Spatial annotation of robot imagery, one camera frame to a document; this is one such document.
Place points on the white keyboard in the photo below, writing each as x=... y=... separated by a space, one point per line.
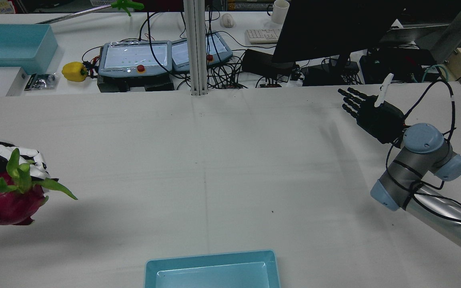
x=262 y=36

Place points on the blue gray teach pendant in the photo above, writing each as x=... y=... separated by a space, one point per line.
x=134 y=56
x=220 y=48

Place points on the yellow toy bell pepper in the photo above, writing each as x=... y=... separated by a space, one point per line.
x=74 y=72

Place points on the white cardboard box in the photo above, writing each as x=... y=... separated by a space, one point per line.
x=16 y=82

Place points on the white computer mouse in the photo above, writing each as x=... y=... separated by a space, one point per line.
x=227 y=20

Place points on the black hub orange ports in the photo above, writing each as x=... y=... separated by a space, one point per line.
x=271 y=84
x=230 y=85

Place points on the light blue plastic bin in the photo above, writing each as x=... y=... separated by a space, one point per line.
x=10 y=44
x=214 y=272

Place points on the pink dragon fruit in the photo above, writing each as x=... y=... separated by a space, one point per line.
x=6 y=204

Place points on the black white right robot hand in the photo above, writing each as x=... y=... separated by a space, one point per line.
x=378 y=118

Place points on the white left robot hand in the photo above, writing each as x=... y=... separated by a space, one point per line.
x=22 y=154

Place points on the white mug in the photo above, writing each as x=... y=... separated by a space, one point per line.
x=280 y=12

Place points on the clear bag black parts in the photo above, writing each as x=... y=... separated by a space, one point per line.
x=42 y=82

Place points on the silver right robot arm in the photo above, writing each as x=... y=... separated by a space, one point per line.
x=422 y=140

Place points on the silver metal plate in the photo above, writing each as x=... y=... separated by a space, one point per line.
x=414 y=34

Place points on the black computer monitor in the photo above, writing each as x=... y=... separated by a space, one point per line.
x=334 y=28

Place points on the black equipment case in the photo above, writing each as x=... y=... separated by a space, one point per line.
x=394 y=64

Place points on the dark finned control box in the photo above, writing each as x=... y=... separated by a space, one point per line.
x=134 y=84

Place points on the aluminium extrusion post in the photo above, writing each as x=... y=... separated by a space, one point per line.
x=196 y=48

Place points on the black flat device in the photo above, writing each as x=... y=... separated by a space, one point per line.
x=322 y=76

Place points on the diagonal aluminium beam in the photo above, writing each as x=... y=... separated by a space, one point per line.
x=460 y=28

